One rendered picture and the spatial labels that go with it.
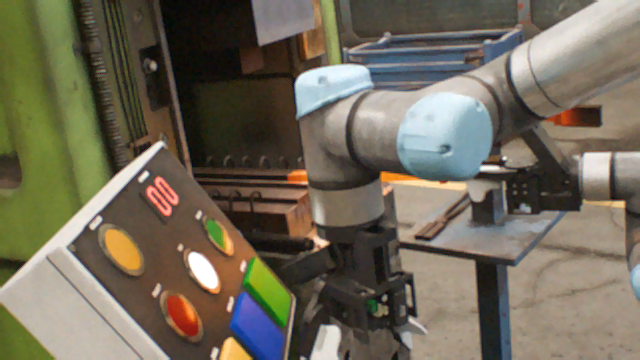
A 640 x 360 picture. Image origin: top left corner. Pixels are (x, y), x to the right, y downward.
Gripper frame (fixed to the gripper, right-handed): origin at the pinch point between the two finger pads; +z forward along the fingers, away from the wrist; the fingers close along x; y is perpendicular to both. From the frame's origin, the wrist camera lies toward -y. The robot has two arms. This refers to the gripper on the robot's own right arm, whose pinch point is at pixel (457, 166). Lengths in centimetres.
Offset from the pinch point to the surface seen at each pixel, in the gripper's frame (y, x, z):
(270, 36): -26.1, -8.5, 26.3
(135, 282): -12, -67, 9
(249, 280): -1.8, -47.5, 11.2
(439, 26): 67, 811, 272
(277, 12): -29.6, -5.2, 26.2
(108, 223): -16, -65, 12
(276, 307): 2.6, -45.8, 9.4
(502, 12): 57, 792, 181
